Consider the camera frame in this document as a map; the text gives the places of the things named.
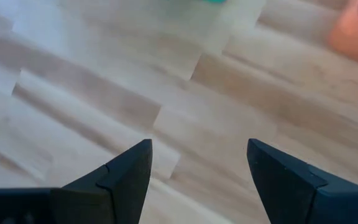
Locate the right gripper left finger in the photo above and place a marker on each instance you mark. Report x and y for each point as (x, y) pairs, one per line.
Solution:
(73, 205)

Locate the orange plastic bin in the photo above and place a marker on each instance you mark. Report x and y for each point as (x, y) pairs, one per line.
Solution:
(350, 34)

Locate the teal plastic bin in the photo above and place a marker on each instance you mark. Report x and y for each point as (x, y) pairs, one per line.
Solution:
(214, 1)

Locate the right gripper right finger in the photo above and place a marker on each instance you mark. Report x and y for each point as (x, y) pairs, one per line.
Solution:
(297, 199)

